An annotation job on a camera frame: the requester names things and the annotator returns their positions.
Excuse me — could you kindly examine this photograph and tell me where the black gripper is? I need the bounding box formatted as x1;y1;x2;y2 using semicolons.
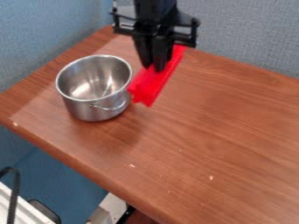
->
111;0;201;72

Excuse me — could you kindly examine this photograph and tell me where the red block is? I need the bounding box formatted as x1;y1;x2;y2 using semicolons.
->
127;45;186;107

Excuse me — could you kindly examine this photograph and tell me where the metal pot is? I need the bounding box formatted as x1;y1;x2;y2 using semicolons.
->
55;54;133;122

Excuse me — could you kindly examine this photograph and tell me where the white furniture edge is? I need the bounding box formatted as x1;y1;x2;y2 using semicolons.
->
0;182;57;224

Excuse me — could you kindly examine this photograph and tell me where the white table leg bracket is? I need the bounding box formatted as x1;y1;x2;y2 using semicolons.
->
86;193;129;224

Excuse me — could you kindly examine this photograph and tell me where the black cable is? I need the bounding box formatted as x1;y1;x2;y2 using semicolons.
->
0;166;22;224

